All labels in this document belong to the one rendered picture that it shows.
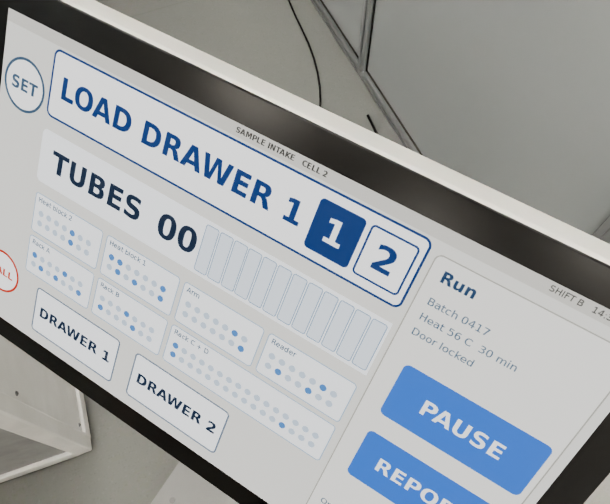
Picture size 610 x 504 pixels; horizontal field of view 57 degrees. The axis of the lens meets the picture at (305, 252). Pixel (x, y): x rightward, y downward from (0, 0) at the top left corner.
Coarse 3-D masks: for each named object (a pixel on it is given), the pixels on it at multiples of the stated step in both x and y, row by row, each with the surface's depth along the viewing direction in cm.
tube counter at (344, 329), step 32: (160, 224) 41; (192, 224) 40; (192, 256) 40; (224, 256) 39; (256, 256) 38; (224, 288) 40; (256, 288) 39; (288, 288) 38; (320, 288) 37; (288, 320) 38; (320, 320) 37; (352, 320) 36; (384, 320) 35; (352, 352) 37
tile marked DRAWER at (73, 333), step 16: (48, 304) 48; (64, 304) 47; (32, 320) 50; (48, 320) 49; (64, 320) 48; (80, 320) 47; (48, 336) 50; (64, 336) 49; (80, 336) 48; (96, 336) 47; (112, 336) 46; (80, 352) 48; (96, 352) 48; (112, 352) 47; (96, 368) 48; (112, 368) 47
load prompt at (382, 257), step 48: (48, 96) 42; (96, 96) 40; (144, 96) 38; (144, 144) 39; (192, 144) 38; (240, 144) 36; (192, 192) 39; (240, 192) 37; (288, 192) 36; (336, 192) 34; (288, 240) 37; (336, 240) 35; (384, 240) 34; (432, 240) 33; (384, 288) 35
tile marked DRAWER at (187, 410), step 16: (144, 368) 46; (160, 368) 45; (128, 384) 47; (144, 384) 46; (160, 384) 45; (176, 384) 45; (144, 400) 47; (160, 400) 46; (176, 400) 45; (192, 400) 44; (208, 400) 44; (160, 416) 47; (176, 416) 46; (192, 416) 45; (208, 416) 44; (224, 416) 44; (192, 432) 46; (208, 432) 45; (208, 448) 45
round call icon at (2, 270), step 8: (0, 248) 49; (0, 256) 49; (8, 256) 49; (0, 264) 49; (8, 264) 49; (16, 264) 49; (0, 272) 50; (8, 272) 49; (16, 272) 49; (0, 280) 50; (8, 280) 50; (16, 280) 49; (0, 288) 50; (8, 288) 50; (16, 288) 49; (8, 296) 50; (16, 296) 50
